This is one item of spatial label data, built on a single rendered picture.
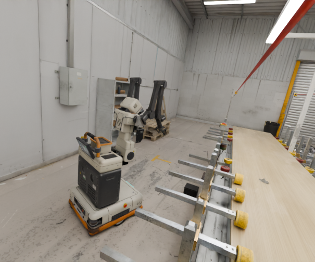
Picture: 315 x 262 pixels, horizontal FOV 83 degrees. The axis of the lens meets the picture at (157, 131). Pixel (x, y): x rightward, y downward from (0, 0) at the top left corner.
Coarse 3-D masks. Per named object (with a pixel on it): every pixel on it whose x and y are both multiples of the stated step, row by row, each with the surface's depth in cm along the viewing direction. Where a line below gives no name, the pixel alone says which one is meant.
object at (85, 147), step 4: (80, 140) 172; (84, 140) 187; (80, 144) 178; (84, 144) 165; (88, 144) 164; (84, 148) 173; (88, 148) 165; (92, 148) 170; (96, 148) 167; (100, 148) 170; (84, 152) 184; (88, 152) 171; (92, 152) 169; (96, 152) 167; (92, 156) 170
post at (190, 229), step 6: (186, 222) 54; (192, 222) 54; (186, 228) 52; (192, 228) 52; (186, 234) 53; (192, 234) 52; (186, 240) 53; (192, 240) 52; (180, 246) 54; (186, 246) 53; (192, 246) 53; (180, 252) 55; (186, 252) 54; (180, 258) 55; (186, 258) 54
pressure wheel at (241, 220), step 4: (236, 212) 94; (240, 212) 92; (244, 212) 93; (236, 216) 92; (240, 216) 91; (244, 216) 90; (248, 216) 91; (236, 220) 90; (240, 220) 90; (244, 220) 89; (236, 224) 91; (240, 224) 90; (244, 224) 89; (244, 228) 90
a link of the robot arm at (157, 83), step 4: (156, 80) 193; (160, 80) 192; (164, 80) 193; (156, 84) 188; (160, 84) 190; (156, 88) 189; (156, 92) 190; (152, 96) 191; (156, 96) 192; (152, 100) 191; (152, 104) 191; (148, 108) 194; (152, 108) 192; (152, 112) 191; (148, 116) 192; (152, 116) 193
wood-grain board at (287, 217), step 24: (240, 144) 256; (264, 144) 275; (240, 168) 169; (264, 168) 177; (288, 168) 186; (264, 192) 131; (288, 192) 136; (312, 192) 141; (264, 216) 104; (288, 216) 107; (312, 216) 111; (240, 240) 85; (264, 240) 87; (288, 240) 89; (312, 240) 91
